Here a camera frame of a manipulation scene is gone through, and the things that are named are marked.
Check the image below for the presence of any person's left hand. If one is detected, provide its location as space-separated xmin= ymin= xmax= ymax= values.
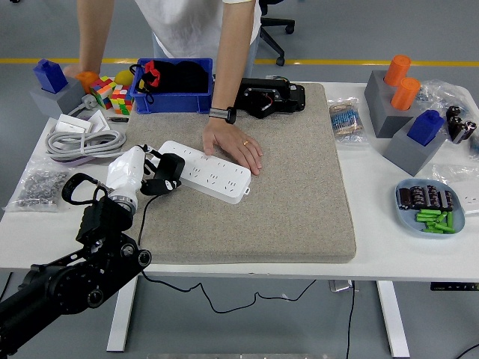
xmin=201 ymin=117 xmax=264 ymax=176

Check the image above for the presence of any person's right hand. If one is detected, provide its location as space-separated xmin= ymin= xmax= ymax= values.
xmin=62 ymin=63 xmax=101 ymax=79

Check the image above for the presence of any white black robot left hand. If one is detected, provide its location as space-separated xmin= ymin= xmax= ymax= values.
xmin=106 ymin=144 xmax=183 ymax=206

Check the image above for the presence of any white power strip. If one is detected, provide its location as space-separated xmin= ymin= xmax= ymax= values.
xmin=159 ymin=140 xmax=251 ymax=205

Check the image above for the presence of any black plug adapter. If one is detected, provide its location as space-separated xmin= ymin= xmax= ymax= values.
xmin=153 ymin=153 xmax=186 ymax=182

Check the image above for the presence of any thin black plug cord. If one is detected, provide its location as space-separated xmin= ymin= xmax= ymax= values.
xmin=137 ymin=194 xmax=319 ymax=313

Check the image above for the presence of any blue house-shaped block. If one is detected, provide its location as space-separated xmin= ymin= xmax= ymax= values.
xmin=406 ymin=110 xmax=445 ymax=147
xmin=32 ymin=58 xmax=69 ymax=93

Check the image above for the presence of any black wristwatch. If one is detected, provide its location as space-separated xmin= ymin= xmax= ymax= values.
xmin=208 ymin=106 xmax=237 ymax=125

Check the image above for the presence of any multicolour puzzle cube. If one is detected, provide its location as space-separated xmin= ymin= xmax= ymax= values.
xmin=88 ymin=76 xmax=118 ymax=110
xmin=109 ymin=84 xmax=135 ymax=116

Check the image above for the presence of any lavender plate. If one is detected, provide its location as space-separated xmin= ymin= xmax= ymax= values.
xmin=50 ymin=153 xmax=97 ymax=168

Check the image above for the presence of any black electronic device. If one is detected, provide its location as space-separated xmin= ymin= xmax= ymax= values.
xmin=235 ymin=76 xmax=306 ymax=120

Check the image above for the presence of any blue plastic bin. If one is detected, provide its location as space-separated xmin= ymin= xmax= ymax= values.
xmin=132 ymin=57 xmax=214 ymax=114

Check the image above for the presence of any black pouch red trim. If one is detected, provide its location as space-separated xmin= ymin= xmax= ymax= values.
xmin=129 ymin=59 xmax=162 ymax=104

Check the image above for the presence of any black cloth pouch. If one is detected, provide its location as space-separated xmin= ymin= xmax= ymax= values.
xmin=156 ymin=59 xmax=210 ymax=94

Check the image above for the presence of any grey-brown mat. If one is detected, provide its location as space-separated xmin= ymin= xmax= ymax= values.
xmin=97 ymin=82 xmax=357 ymax=265

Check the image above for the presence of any bag of metal screws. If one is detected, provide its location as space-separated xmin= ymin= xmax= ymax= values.
xmin=3 ymin=160 xmax=70 ymax=213

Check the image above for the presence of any bag of resistors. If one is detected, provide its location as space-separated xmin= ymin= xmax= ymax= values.
xmin=327 ymin=96 xmax=370 ymax=145

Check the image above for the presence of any person's torso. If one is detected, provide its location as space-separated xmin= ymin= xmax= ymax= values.
xmin=133 ymin=0 xmax=262 ymax=78

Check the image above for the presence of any black office chair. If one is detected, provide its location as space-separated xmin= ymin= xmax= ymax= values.
xmin=259 ymin=0 xmax=296 ymax=67

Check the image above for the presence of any grey two-hole holder block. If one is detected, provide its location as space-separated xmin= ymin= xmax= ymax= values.
xmin=364 ymin=70 xmax=422 ymax=138

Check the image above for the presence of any white table leg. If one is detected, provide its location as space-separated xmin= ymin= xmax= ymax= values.
xmin=376 ymin=280 xmax=411 ymax=358
xmin=106 ymin=275 xmax=138 ymax=352

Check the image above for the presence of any orange cylinder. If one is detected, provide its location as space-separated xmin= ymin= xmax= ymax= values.
xmin=384 ymin=55 xmax=412 ymax=87
xmin=391 ymin=77 xmax=422 ymax=111

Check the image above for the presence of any light blue plate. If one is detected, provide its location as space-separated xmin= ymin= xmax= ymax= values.
xmin=395 ymin=178 xmax=466 ymax=239

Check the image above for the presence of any large clear plastic bag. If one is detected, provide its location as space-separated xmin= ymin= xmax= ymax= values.
xmin=415 ymin=79 xmax=479 ymax=162

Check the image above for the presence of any small clear plastic bag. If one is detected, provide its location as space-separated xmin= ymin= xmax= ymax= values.
xmin=430 ymin=162 xmax=479 ymax=216

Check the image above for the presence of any black table control panel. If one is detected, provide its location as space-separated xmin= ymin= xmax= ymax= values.
xmin=429 ymin=282 xmax=479 ymax=292

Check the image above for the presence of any grey power cable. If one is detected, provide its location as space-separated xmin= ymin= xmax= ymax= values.
xmin=44 ymin=93 xmax=128 ymax=165

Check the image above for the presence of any white switch box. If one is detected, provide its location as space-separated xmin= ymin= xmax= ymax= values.
xmin=54 ymin=114 xmax=94 ymax=135

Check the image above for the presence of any metal table bracket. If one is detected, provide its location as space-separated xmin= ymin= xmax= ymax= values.
xmin=329 ymin=279 xmax=360 ymax=292

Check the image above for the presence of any black hanging cable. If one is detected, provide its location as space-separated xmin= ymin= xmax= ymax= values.
xmin=344 ymin=280 xmax=356 ymax=359

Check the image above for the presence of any black floor cable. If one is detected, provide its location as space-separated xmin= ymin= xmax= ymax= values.
xmin=454 ymin=342 xmax=479 ymax=359

